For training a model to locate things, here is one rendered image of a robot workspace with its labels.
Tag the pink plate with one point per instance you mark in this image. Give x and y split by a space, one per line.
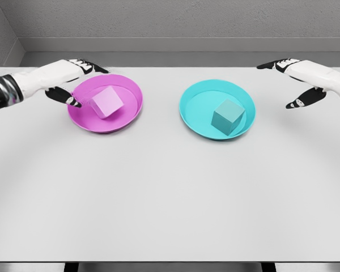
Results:
106 103

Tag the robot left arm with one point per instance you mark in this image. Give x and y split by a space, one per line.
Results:
14 85

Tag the pink block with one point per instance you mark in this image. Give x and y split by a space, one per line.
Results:
107 102

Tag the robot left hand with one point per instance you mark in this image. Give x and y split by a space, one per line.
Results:
63 71

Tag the cyan block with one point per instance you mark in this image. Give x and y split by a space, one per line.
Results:
228 116

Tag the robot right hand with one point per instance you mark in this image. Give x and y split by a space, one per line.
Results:
303 72

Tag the cyan plate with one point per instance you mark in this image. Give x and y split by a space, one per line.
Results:
216 109

